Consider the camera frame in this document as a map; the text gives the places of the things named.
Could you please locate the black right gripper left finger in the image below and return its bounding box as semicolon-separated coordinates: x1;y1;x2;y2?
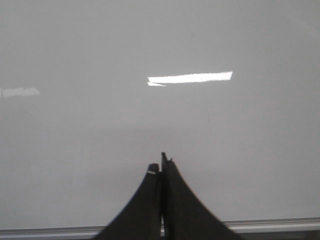
94;163;162;240

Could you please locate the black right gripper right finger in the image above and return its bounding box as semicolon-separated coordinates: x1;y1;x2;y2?
161;152;242;240

